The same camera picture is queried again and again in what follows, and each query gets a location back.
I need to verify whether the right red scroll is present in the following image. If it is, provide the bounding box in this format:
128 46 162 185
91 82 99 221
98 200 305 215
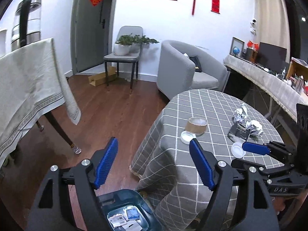
211 0 220 14

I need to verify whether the glass electric kettle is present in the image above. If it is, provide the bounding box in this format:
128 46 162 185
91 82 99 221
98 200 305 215
11 0 42 51

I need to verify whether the dark blue trash bin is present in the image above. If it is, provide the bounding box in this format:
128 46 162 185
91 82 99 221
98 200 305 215
98 189 163 231

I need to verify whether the white plastic lid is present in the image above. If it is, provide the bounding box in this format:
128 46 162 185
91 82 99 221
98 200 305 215
231 142 246 159
180 130 196 145

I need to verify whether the beige fringed desk cloth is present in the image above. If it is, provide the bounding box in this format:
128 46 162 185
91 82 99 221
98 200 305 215
223 55 307 121

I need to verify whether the grey checked tablecloth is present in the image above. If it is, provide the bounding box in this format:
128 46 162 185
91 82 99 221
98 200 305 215
129 88 285 231

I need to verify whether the beige patterned tablecloth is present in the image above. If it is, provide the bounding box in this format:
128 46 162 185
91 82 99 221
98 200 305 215
1 38 81 163

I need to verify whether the black monitor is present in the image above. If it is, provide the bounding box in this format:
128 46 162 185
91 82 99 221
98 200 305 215
256 42 287 73

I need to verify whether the black patterned wrapper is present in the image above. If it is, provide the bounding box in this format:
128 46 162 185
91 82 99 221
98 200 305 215
228 123 250 142

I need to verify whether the black table leg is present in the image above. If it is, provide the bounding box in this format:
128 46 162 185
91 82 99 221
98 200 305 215
45 112 82 155

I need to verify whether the framed globe picture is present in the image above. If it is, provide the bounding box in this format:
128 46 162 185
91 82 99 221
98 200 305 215
229 37 245 57

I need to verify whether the grey dining chair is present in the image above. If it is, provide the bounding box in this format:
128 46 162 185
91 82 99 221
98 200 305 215
104 26 143 93

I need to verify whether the beige curtain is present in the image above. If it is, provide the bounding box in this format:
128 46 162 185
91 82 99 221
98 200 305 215
254 0 290 62

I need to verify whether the brown tape roll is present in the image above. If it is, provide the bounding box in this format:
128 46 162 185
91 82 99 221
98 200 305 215
185 117 208 136

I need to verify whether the potted green plant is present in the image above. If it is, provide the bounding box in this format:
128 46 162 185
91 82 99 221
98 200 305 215
114 34 159 56

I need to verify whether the white security camera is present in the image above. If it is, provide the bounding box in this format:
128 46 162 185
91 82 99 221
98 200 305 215
250 18 256 34

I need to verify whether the flat cardboard box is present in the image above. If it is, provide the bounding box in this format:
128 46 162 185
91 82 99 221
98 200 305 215
88 66 117 87

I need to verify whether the foil paper ball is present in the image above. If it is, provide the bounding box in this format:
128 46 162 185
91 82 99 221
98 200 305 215
232 103 247 123

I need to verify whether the grey armchair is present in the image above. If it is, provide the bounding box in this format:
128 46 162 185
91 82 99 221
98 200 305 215
157 40 228 99

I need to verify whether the grey door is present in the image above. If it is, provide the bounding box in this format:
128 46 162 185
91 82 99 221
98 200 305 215
70 0 112 74

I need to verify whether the white paper ball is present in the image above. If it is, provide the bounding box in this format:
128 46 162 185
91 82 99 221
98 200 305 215
245 120 264 137

